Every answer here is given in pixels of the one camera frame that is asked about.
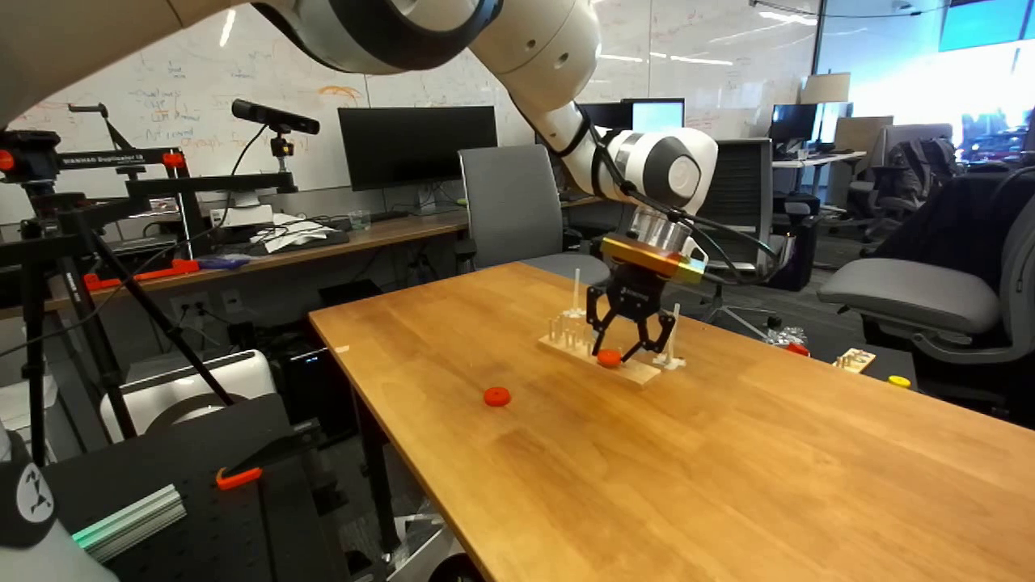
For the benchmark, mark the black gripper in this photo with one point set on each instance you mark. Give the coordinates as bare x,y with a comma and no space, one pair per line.
634,292

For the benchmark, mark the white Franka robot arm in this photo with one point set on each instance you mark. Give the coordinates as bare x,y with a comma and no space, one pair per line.
539,42

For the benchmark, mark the small red object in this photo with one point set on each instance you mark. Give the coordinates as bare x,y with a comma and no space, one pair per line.
796,347

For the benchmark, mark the small yellow object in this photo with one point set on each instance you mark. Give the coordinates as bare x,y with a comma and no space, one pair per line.
898,380

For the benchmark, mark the grey office chair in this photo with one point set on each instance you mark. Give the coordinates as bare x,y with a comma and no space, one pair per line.
511,206

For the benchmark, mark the black mesh office chair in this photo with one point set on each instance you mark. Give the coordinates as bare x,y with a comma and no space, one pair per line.
744,182

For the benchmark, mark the dark computer monitor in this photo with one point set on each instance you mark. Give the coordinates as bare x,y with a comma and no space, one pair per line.
602,116

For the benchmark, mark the lit computer monitor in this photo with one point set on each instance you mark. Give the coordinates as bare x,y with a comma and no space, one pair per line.
658,116

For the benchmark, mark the beige card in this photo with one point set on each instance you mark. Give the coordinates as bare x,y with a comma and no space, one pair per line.
854,359

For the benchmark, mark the small distant monitor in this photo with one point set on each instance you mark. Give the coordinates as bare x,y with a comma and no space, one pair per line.
795,120

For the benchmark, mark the long wooden desk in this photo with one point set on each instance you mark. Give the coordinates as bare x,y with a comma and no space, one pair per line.
356,242

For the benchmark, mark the grey padded swivel chair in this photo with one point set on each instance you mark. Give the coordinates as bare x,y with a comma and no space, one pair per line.
915,292

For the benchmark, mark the beige lamp shade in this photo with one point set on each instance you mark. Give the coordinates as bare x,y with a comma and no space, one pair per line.
827,89

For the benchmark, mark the white crumpled papers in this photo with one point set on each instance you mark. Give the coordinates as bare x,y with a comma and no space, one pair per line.
288,233

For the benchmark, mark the white computer case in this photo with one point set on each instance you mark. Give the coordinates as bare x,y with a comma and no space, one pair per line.
172,389

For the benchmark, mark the black covered cart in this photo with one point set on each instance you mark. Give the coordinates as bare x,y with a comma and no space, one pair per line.
214,539

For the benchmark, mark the red bar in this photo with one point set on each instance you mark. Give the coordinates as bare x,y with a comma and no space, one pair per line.
140,275

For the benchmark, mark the silver aluminium bar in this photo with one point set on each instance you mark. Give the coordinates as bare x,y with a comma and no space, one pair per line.
131,523

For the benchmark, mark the black tripod rig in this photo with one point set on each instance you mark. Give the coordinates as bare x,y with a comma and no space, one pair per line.
36,345

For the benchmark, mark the black cap with logo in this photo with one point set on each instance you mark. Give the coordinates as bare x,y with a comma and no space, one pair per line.
22,503

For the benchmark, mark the black bar camera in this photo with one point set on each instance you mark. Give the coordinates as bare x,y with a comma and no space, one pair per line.
276,117

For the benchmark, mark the wall mounted screen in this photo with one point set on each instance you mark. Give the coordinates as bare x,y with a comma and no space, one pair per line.
980,21

